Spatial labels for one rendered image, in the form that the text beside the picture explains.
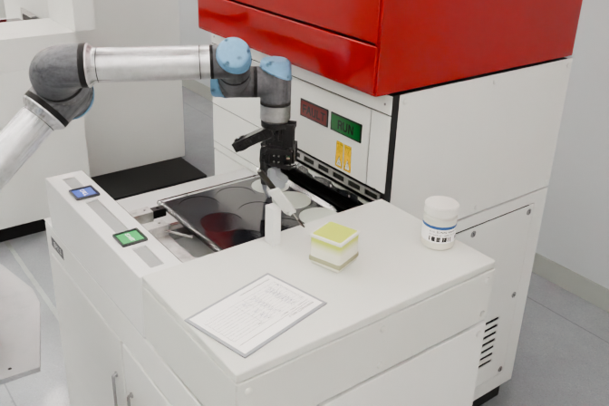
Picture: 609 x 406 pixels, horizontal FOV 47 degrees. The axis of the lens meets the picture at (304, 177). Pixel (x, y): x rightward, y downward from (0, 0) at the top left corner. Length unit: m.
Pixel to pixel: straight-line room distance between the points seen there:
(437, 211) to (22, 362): 0.85
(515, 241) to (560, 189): 1.03
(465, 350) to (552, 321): 1.58
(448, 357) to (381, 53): 0.66
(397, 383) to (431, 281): 0.21
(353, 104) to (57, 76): 0.68
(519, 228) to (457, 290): 0.81
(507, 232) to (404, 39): 0.81
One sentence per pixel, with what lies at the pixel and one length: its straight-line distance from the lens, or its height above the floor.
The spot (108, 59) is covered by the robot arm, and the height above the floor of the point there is 1.30.
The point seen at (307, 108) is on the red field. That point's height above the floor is 1.10.
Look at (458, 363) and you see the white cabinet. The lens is 1.56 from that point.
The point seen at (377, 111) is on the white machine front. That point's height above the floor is 1.17.
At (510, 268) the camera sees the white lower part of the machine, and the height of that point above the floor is 0.57.
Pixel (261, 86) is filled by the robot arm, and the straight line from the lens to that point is 1.66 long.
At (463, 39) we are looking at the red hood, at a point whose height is 1.32.
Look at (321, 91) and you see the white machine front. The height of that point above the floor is 1.16.
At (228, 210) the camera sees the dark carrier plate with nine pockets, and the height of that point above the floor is 0.90.
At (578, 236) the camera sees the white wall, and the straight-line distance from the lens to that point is 3.23.
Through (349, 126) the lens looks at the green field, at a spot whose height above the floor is 1.11.
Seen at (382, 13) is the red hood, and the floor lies 1.41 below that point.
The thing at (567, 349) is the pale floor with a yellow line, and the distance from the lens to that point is 2.98.
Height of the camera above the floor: 1.69
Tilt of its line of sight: 24 degrees down
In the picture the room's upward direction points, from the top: 2 degrees clockwise
